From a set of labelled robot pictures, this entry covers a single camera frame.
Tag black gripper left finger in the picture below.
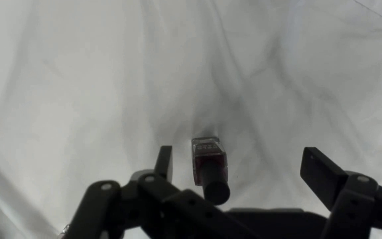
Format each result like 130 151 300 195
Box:
64 144 192 239

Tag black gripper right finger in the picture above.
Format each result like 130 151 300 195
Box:
300 146 382 239

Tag dark plum nail polish bottle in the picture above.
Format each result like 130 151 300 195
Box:
190 135 232 205

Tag white tablecloth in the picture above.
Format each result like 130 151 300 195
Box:
0 0 382 239

